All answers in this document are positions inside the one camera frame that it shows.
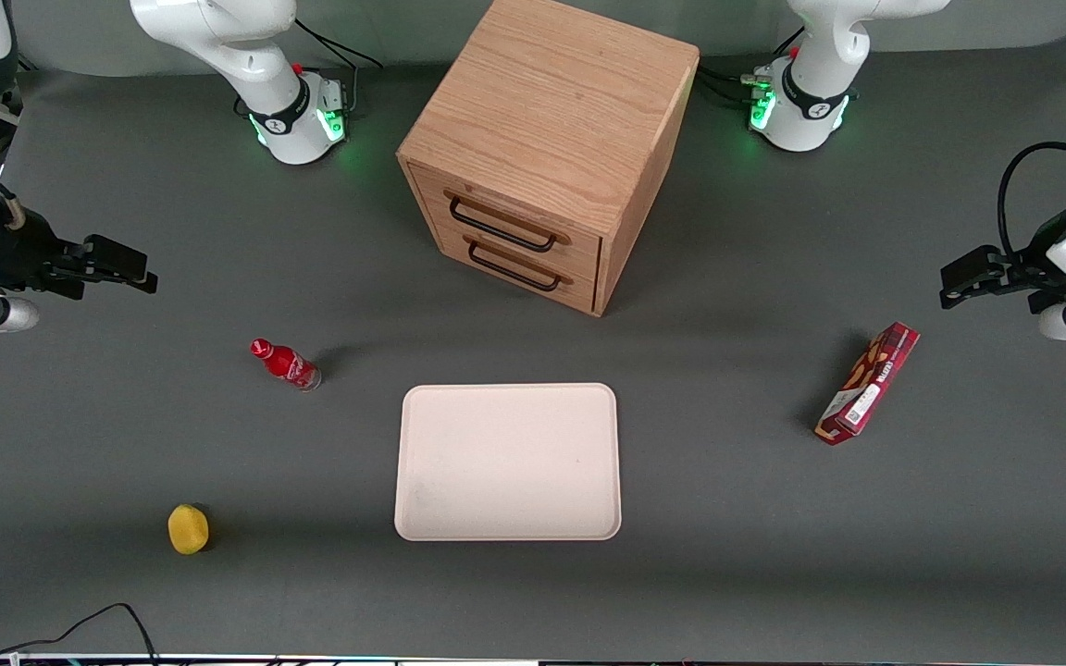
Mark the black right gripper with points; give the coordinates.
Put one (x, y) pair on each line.
(17, 252)

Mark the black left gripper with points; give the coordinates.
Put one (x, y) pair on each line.
(1025, 269)

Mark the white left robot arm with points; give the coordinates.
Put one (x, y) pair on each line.
(820, 55)

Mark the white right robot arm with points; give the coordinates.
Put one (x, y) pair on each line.
(218, 46)

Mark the oak wooden drawer cabinet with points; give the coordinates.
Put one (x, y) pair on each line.
(551, 102)

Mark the red snack box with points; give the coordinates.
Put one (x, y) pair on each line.
(868, 384)

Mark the small red soda bottle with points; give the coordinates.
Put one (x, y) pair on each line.
(288, 364)

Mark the yellow lemon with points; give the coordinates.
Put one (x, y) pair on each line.
(188, 529)

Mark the beige plastic tray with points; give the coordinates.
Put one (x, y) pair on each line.
(507, 462)

